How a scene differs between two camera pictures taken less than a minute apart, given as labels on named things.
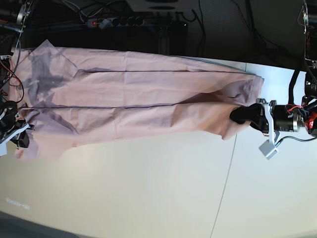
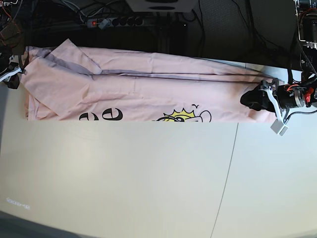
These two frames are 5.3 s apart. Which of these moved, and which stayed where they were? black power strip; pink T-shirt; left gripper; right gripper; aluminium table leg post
Moved: pink T-shirt; right gripper; left gripper
Stayed: black power strip; aluminium table leg post
